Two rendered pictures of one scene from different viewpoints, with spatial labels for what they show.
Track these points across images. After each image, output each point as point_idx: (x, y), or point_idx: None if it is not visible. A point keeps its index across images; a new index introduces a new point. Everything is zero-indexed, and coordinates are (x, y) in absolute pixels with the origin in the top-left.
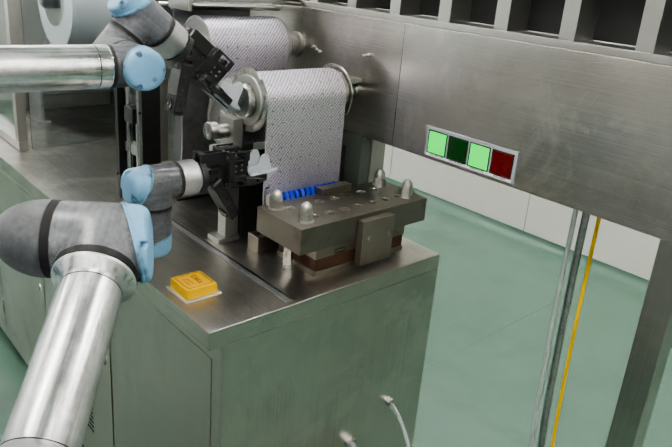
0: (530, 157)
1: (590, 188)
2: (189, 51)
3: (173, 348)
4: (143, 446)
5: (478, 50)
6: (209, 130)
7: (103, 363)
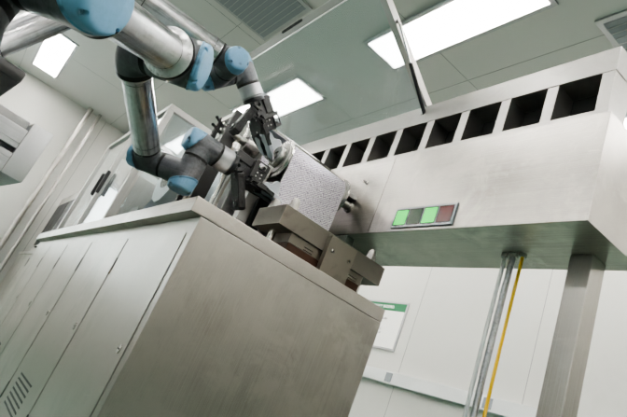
0: (466, 203)
1: (507, 207)
2: (259, 99)
3: (154, 254)
4: (65, 382)
5: (440, 155)
6: None
7: (158, 40)
